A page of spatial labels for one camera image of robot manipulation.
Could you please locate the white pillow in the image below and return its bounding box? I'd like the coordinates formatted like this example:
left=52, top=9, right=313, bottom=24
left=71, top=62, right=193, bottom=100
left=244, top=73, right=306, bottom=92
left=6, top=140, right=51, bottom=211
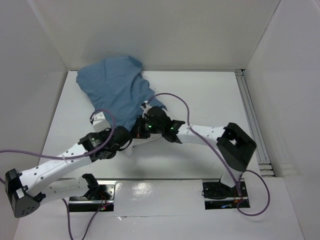
left=123, top=134, right=161, bottom=159

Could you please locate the blue pillowcase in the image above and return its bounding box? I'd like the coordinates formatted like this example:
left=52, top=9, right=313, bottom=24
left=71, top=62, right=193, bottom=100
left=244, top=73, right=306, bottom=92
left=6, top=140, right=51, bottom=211
left=76, top=55, right=167, bottom=131

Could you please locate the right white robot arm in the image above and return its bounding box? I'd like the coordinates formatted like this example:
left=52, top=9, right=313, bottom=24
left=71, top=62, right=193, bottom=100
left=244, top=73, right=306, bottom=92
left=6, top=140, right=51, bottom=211
left=131, top=105, right=257, bottom=196

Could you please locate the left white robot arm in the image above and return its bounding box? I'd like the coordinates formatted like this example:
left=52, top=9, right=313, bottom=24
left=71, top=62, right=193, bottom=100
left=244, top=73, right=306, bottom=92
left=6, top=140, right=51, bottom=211
left=4, top=126, right=132, bottom=218

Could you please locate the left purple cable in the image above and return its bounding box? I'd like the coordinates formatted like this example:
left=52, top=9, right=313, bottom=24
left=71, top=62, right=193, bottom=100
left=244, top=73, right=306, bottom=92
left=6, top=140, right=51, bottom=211
left=0, top=109, right=116, bottom=240

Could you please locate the purple cable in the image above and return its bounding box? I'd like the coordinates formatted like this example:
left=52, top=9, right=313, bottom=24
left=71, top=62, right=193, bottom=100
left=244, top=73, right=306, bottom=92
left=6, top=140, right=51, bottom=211
left=0, top=109, right=116, bottom=240
left=147, top=92, right=271, bottom=216

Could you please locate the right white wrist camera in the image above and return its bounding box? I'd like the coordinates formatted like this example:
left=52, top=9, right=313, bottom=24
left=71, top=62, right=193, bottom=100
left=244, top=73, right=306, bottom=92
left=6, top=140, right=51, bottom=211
left=140, top=100, right=152, bottom=118

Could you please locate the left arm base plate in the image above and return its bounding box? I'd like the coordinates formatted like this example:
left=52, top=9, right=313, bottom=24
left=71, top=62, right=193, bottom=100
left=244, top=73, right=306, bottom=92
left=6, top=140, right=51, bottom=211
left=68, top=179, right=116, bottom=213

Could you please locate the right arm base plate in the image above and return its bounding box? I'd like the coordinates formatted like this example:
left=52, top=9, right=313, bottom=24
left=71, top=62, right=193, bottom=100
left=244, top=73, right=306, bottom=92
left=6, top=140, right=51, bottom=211
left=201, top=181, right=251, bottom=210

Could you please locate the aluminium rail frame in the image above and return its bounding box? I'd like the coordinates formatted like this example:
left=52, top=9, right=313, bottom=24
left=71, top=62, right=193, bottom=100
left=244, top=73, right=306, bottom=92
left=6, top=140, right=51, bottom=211
left=234, top=69, right=276, bottom=178

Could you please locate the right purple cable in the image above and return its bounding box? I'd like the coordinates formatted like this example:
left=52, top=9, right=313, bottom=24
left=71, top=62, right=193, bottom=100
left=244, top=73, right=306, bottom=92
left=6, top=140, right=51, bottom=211
left=147, top=92, right=271, bottom=216

